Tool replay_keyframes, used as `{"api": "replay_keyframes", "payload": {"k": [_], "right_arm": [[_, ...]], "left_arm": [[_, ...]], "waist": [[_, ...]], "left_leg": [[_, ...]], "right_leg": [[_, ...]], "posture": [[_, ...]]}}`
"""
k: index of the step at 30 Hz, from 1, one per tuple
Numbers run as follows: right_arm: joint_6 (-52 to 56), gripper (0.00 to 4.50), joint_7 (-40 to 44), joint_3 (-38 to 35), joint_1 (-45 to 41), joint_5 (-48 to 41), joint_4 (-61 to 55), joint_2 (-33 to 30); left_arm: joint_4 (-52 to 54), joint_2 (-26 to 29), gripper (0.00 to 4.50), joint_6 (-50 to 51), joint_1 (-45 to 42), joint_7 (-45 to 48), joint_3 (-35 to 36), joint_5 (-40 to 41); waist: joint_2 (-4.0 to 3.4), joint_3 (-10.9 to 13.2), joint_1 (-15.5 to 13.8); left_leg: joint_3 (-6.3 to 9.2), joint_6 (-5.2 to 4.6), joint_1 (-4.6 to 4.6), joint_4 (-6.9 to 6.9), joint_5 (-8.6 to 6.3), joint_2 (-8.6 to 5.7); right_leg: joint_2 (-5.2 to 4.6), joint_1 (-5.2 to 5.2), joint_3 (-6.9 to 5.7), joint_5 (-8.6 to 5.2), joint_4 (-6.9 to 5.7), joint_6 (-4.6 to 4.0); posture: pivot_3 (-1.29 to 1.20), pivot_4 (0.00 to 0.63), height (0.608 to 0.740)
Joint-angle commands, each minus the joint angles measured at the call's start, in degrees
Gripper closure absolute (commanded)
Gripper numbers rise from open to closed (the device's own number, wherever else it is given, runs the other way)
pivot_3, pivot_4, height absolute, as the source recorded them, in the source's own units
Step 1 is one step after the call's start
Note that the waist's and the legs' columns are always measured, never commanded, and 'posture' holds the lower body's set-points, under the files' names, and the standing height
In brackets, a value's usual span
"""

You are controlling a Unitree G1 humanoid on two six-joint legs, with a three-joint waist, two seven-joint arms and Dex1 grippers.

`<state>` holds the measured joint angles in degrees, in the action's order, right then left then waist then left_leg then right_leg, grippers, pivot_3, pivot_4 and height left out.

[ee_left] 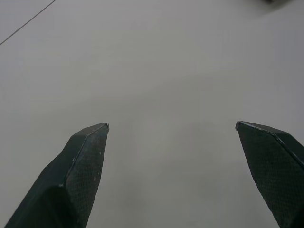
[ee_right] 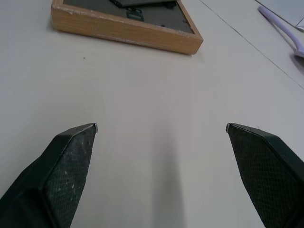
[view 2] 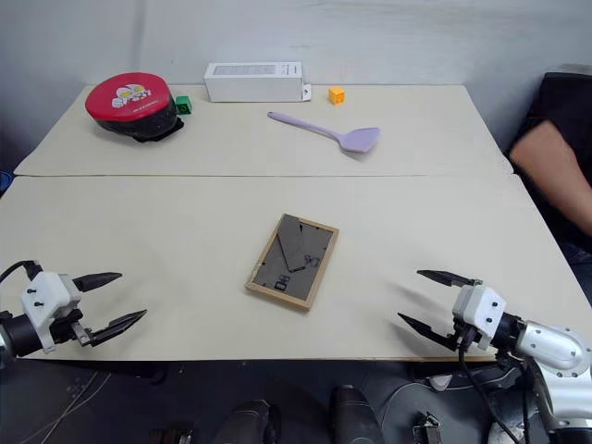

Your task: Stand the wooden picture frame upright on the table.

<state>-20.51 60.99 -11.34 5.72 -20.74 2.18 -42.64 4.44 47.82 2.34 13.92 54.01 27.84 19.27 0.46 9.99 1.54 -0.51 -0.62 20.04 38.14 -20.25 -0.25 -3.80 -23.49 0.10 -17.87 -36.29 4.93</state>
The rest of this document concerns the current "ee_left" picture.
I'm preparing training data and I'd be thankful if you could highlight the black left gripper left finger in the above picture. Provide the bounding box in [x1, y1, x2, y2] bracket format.
[4, 122, 110, 228]

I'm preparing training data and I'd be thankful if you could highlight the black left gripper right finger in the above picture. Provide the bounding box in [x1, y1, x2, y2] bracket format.
[235, 121, 304, 228]

